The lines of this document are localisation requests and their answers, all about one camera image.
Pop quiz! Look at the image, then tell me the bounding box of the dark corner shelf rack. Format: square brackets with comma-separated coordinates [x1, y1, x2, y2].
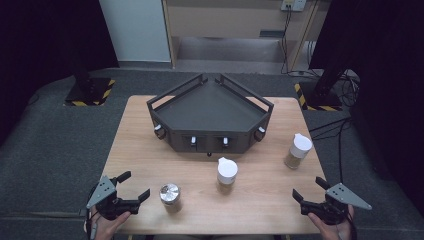
[146, 73, 275, 158]

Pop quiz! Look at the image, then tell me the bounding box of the silver lid spice jar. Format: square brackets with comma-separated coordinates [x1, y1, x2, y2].
[158, 182, 184, 214]

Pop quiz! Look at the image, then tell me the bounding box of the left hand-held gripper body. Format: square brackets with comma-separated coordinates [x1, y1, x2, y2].
[85, 175, 141, 222]

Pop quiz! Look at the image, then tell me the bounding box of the striped black stand base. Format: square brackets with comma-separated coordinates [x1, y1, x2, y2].
[293, 81, 344, 112]
[63, 77, 117, 108]

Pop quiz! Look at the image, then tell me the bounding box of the person's right hand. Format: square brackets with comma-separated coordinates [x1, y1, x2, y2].
[307, 204, 356, 240]

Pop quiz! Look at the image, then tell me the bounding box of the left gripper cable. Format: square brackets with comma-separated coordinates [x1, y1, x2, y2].
[85, 186, 100, 240]

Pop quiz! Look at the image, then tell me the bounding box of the black floor cable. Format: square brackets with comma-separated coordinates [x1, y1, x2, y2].
[308, 117, 353, 185]

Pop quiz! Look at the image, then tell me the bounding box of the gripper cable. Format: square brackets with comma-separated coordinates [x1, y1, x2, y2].
[346, 213, 358, 240]
[85, 186, 100, 240]

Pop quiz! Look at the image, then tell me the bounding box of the white cap spice jar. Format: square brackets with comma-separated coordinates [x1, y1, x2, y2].
[216, 156, 239, 195]
[283, 132, 314, 170]

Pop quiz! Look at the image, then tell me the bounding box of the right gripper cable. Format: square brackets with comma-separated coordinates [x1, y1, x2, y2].
[346, 213, 358, 240]

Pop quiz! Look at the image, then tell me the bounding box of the dark curtain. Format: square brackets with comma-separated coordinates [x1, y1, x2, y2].
[0, 0, 120, 146]
[309, 0, 424, 216]

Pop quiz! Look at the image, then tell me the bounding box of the white panel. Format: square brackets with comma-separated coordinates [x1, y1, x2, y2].
[98, 0, 172, 64]

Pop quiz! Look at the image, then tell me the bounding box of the black stand post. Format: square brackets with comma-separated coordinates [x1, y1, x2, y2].
[313, 64, 348, 98]
[70, 56, 93, 95]

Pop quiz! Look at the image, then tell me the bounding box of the person's left hand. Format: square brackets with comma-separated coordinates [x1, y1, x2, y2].
[83, 204, 132, 240]

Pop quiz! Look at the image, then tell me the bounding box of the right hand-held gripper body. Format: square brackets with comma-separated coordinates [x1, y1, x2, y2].
[299, 182, 373, 226]

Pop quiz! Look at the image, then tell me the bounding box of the tangle of black cables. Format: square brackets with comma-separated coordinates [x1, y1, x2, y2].
[333, 69, 362, 108]

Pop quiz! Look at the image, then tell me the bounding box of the white wall power socket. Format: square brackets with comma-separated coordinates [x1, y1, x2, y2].
[280, 0, 307, 13]

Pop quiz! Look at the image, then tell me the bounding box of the black cable from socket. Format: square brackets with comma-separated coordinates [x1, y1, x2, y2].
[280, 6, 294, 76]

